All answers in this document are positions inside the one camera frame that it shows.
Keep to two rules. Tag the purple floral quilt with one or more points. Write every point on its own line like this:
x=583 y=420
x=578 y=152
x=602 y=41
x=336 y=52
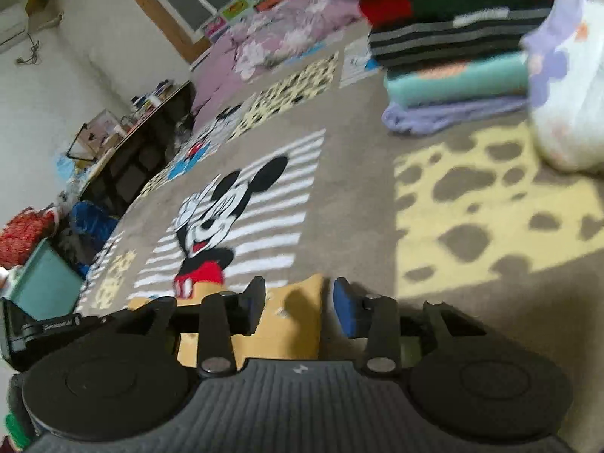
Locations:
x=283 y=23

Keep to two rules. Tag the teal storage box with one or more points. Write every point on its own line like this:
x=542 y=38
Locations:
x=45 y=283

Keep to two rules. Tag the white floral bedding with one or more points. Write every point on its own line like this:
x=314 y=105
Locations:
x=571 y=104

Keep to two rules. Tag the cartoon mouse printed blanket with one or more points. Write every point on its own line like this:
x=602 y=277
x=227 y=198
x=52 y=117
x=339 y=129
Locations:
x=358 y=198

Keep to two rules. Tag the red folded garment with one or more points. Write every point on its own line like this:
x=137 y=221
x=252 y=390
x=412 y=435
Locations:
x=387 y=7

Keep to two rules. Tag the lavender folded garment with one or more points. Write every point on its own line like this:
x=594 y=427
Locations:
x=448 y=115

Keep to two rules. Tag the dark striped folded garment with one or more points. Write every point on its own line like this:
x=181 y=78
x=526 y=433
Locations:
x=453 y=37

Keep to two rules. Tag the white air conditioner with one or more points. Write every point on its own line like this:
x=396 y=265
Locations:
x=12 y=26

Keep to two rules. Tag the teal folded garment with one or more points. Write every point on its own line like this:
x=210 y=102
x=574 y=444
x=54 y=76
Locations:
x=453 y=82

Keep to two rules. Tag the row of small desk bottles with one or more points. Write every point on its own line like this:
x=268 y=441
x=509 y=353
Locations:
x=153 y=96

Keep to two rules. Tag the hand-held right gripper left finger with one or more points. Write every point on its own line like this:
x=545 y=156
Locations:
x=255 y=309

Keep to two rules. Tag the open cardboard box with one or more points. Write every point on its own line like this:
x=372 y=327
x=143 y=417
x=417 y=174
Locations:
x=96 y=134

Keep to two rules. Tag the yellow printed pajama garment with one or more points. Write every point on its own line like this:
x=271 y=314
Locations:
x=292 y=321

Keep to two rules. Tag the black desk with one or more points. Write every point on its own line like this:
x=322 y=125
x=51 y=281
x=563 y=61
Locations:
x=137 y=151

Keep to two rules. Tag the red patterned bag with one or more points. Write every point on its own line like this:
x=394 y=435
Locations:
x=26 y=236

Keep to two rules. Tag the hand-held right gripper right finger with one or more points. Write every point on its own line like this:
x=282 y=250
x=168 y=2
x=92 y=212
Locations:
x=347 y=311

